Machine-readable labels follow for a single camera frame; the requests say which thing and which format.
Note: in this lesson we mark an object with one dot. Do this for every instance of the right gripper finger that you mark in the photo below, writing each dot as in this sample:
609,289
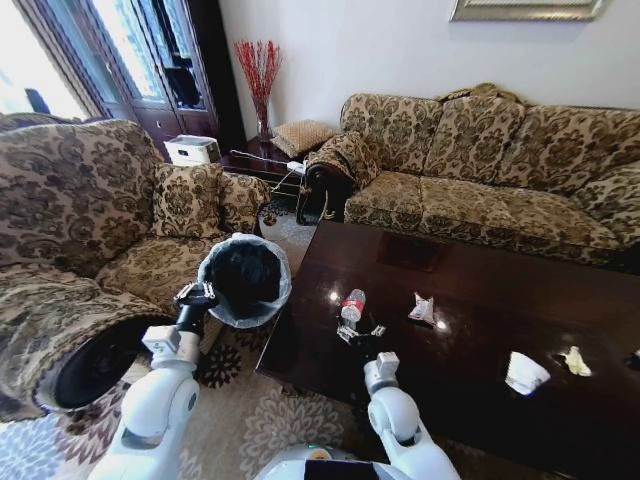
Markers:
346,334
378,330

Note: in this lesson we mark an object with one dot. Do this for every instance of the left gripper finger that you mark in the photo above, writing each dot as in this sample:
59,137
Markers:
184,292
207,291

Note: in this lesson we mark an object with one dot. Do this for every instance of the trash bin with clear liner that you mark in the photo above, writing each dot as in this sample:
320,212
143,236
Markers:
245,280

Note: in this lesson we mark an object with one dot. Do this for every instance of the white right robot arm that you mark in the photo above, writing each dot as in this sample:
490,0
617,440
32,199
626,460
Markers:
400,415

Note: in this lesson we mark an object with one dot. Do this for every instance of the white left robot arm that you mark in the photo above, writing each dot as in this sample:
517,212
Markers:
155,400

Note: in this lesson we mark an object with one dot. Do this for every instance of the clear plastic water bottle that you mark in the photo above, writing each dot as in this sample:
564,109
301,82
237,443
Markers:
353,305

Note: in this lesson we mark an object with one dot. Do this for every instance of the crumpled white red wrapper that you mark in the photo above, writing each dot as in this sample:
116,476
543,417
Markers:
421,307

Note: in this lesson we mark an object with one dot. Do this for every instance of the floral square cushion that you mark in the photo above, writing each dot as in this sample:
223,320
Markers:
186,200

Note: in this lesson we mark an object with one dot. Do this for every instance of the dark wooden coffee table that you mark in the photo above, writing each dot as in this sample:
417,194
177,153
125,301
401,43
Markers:
475,280

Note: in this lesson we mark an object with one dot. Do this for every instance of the patterned floor rug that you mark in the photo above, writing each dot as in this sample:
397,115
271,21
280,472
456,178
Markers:
280,430

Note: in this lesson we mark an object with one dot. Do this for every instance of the white robot front shell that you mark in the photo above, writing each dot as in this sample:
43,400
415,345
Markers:
325,462

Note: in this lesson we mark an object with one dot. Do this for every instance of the dark wooden side table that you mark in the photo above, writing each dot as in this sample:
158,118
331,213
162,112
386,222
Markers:
260,162

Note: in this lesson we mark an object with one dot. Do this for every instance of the white storage box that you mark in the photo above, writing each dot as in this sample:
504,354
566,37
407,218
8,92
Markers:
192,149

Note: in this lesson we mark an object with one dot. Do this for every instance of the floral patterned armchair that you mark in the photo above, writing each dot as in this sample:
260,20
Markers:
65,210

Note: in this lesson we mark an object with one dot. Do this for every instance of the white power strip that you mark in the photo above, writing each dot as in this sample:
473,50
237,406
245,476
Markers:
297,167

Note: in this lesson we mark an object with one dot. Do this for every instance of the white paper cup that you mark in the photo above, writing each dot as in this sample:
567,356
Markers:
525,374

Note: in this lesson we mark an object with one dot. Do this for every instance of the beige quilted cushion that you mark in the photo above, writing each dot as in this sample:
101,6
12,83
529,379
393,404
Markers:
304,134

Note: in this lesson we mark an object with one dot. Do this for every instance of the long floral patterned sofa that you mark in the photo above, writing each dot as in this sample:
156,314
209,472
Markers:
480,165

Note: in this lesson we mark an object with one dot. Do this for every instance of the crumpled pale tissue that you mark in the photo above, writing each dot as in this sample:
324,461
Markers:
576,361

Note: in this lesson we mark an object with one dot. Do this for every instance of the vase with red branches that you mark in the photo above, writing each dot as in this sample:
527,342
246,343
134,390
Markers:
260,85

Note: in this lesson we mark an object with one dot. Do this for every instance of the dark wooden glass cabinet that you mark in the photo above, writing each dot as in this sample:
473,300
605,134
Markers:
165,75

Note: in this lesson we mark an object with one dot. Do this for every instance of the silver picture frame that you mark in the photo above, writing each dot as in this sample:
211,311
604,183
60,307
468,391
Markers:
525,9

